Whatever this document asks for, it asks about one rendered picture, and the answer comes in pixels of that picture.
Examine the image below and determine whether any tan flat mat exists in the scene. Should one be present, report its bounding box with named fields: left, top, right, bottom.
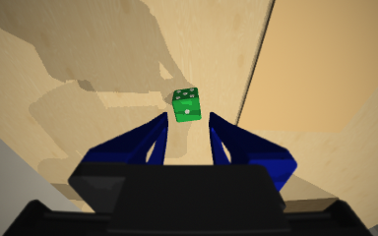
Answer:
left=236, top=0, right=378, bottom=133

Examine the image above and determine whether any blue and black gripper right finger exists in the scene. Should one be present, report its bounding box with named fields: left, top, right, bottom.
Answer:
left=209, top=112, right=297, bottom=192

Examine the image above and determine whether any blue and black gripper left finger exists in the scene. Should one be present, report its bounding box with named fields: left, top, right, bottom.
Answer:
left=80, top=112, right=168, bottom=164

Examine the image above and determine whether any green die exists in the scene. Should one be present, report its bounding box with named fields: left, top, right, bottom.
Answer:
left=172, top=88, right=202, bottom=122

